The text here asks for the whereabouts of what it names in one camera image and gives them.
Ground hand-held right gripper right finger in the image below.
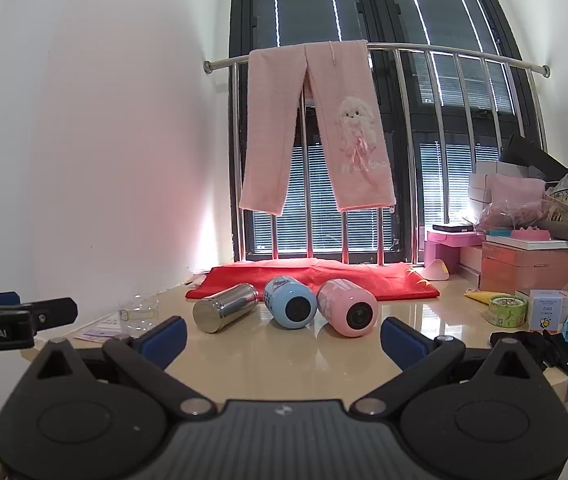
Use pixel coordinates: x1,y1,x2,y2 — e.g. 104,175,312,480
352,316,546,418

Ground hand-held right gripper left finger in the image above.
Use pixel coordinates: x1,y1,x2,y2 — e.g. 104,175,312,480
30,316,217,418

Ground stainless steel cup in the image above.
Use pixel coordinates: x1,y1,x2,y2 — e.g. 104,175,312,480
193,282,260,335

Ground pink cup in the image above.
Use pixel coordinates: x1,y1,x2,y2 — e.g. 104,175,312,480
316,279,379,338

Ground blue cup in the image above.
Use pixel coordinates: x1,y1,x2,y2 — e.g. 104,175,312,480
263,275,321,330

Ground clear plastic container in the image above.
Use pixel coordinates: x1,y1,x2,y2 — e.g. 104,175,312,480
119,292,161,339

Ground paper leaflet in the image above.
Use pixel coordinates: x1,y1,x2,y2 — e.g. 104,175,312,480
72,310,130,344

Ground pink shell-shaped object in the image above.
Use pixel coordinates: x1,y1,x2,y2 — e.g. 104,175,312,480
421,258,451,281

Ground red cloth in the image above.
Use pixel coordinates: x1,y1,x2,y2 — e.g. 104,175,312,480
186,258,441,302

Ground yellow tube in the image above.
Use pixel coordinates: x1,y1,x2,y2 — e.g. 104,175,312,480
463,288,498,306

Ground green tape roll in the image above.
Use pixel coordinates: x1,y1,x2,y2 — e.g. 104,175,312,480
486,295,530,326

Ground large pink box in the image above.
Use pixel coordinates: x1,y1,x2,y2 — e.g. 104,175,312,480
480,241,568,296

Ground white box with bee print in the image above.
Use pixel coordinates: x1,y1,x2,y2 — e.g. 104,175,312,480
527,294,568,335

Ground black cloth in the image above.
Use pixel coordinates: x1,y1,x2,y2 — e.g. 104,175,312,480
489,329,568,427

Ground flat white box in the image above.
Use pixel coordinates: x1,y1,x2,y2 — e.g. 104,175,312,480
485,233,568,251

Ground pink crown-shaped object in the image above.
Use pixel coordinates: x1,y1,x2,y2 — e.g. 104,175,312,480
511,227,550,242

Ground stack of white boxes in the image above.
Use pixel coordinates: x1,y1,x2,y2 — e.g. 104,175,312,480
467,160,531,222

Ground clear bag with pink contents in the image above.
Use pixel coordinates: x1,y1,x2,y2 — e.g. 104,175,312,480
478,199,561,234

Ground black hair tool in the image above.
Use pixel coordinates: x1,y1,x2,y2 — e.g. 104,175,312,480
536,217,568,241

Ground black flat panel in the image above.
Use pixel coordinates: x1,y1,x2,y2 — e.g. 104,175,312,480
501,132,568,181

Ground pink pants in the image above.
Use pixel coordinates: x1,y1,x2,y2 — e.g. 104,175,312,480
239,39,397,217

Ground steel window railing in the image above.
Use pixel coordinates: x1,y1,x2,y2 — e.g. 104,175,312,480
204,42,550,266

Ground black framed window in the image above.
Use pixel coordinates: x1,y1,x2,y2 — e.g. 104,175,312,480
228,0,548,267

